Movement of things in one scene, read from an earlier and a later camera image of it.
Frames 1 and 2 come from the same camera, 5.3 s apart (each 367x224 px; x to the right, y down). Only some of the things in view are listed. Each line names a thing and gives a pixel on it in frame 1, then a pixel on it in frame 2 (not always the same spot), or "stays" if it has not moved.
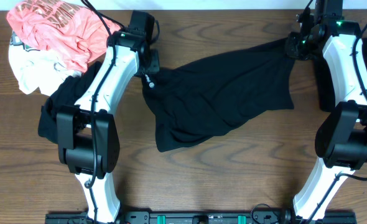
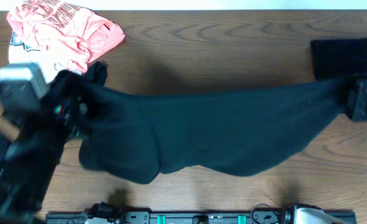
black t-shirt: x=191 y=99 to x=242 y=132
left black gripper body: x=150 y=63 to x=63 y=114
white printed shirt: x=35 y=68 stays
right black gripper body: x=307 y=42 to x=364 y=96
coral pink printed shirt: x=69 y=30 stays
